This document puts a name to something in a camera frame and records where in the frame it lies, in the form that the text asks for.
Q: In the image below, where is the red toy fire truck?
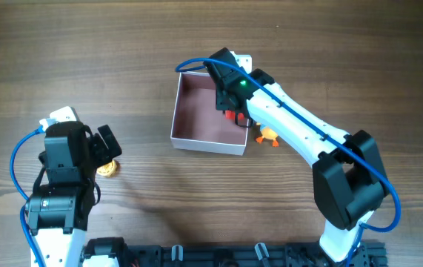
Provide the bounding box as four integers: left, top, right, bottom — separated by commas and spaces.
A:
224, 111, 245, 121

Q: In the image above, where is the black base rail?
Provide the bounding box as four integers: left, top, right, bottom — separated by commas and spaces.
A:
79, 237, 388, 267

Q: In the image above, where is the left blue cable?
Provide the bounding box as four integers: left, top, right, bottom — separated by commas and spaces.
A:
9, 125, 47, 267

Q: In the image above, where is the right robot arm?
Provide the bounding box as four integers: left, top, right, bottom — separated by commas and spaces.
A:
203, 48, 394, 266

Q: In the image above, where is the white cardboard box pink inside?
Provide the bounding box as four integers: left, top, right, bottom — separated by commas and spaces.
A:
170, 72, 248, 156

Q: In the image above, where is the yellow duck toy blue hat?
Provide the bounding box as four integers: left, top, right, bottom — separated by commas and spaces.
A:
256, 122, 279, 147

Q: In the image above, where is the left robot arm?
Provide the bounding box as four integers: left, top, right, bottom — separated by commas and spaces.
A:
21, 121, 122, 266

